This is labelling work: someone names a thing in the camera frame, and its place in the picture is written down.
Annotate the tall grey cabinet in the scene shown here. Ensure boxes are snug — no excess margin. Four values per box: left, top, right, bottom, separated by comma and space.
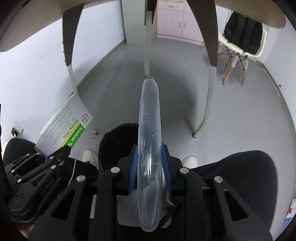
121, 0, 145, 45

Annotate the person's right shoe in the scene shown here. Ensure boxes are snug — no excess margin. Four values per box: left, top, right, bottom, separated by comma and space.
182, 156, 198, 169

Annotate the clear plastic toothbrush case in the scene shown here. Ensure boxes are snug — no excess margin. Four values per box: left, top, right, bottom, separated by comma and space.
137, 76, 163, 232

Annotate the black backpack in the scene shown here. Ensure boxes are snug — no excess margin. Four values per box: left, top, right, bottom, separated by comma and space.
224, 12, 263, 54

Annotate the round wooden table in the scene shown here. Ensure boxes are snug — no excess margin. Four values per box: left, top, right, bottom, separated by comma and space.
1, 1, 286, 137

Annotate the white cable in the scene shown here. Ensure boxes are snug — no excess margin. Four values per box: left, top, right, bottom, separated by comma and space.
68, 138, 102, 186

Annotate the person's shoe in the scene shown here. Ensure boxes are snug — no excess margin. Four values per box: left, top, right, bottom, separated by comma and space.
182, 156, 198, 169
82, 149, 99, 170

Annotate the white chair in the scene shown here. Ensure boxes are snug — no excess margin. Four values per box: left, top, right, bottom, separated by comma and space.
218, 28, 267, 85

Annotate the person's right leg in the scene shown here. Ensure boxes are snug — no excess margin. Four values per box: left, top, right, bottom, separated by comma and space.
194, 150, 278, 229

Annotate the wall socket with plug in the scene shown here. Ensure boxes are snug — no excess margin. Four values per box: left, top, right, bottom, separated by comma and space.
11, 120, 23, 138

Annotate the black trash bin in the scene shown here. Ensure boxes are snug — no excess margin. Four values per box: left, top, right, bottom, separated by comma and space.
98, 123, 138, 172

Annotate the person's left shoe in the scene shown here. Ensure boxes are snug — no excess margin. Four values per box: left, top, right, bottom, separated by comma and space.
82, 149, 99, 170

